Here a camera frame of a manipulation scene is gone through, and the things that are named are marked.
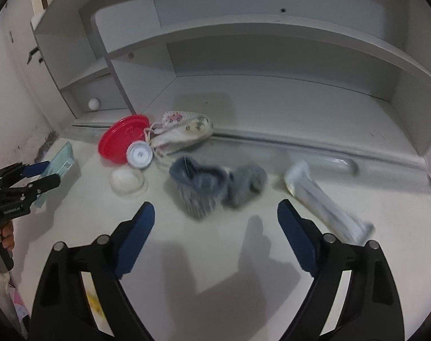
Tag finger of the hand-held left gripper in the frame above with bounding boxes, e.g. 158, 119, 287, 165
0, 161, 51, 185
9, 176, 61, 207

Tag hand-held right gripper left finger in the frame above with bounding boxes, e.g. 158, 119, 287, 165
30, 202, 156, 341

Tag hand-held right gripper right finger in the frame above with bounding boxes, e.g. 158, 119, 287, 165
277, 199, 405, 341

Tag teal box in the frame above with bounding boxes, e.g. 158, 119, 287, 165
34, 141, 76, 208

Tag clear plastic wrapper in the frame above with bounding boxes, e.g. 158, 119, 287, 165
284, 160, 375, 246

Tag white round cap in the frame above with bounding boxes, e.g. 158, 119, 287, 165
109, 168, 146, 196

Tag grey sock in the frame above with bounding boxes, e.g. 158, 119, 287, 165
169, 156, 231, 220
223, 163, 268, 209

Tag white round lid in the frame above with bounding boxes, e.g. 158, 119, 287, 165
126, 141, 153, 169

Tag red plastic lid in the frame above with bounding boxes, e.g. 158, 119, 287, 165
98, 114, 150, 165

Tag person's left hand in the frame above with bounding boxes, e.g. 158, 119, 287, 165
0, 220, 16, 253

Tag white door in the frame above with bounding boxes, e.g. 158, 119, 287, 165
0, 0, 60, 171

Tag grey drawer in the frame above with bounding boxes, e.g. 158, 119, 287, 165
71, 77, 128, 114

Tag grey white desk shelf unit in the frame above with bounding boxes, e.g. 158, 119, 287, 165
31, 0, 431, 157

